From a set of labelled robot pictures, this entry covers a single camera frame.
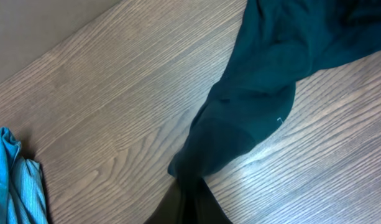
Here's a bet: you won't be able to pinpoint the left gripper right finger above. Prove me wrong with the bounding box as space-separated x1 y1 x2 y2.
196 179 232 224

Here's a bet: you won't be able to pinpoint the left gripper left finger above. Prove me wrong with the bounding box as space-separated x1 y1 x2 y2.
145 180 181 224

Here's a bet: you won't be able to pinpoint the dark navy t-shirt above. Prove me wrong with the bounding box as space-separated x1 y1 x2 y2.
167 0 381 224

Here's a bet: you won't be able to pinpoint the folded light blue jeans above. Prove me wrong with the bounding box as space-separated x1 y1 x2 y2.
0 127 48 224

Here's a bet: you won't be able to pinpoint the cardboard box wall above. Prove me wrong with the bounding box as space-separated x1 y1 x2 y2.
0 0 118 84

